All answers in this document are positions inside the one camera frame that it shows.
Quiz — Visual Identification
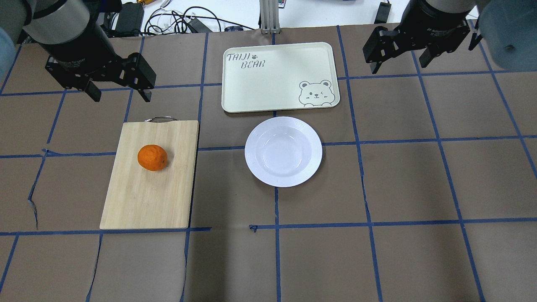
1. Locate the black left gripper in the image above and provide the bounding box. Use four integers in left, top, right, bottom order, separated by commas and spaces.
45, 53, 156, 103

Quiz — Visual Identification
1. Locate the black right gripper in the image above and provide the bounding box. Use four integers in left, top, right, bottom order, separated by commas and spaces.
363, 21, 470, 75

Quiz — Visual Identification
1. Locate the orange fruit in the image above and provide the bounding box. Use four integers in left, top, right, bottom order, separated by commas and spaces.
137, 145, 168, 172

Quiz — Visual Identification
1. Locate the white round plate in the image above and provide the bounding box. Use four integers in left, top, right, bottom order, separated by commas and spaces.
244, 116, 323, 187

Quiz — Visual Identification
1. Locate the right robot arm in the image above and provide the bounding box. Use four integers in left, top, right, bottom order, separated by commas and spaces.
362, 0, 537, 74

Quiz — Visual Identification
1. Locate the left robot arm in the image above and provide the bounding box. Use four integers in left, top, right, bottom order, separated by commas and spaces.
1, 0, 156, 102

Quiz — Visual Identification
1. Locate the cream bear serving tray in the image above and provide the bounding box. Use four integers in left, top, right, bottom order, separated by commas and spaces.
221, 42, 341, 113

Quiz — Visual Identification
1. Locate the black power adapter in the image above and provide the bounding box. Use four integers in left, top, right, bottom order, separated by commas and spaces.
114, 2, 144, 33

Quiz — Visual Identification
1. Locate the bamboo cutting board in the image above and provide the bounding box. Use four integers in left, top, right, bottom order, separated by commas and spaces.
99, 120, 199, 230

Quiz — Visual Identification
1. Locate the aluminium frame post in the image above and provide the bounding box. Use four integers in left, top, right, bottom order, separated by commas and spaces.
259, 0, 281, 34

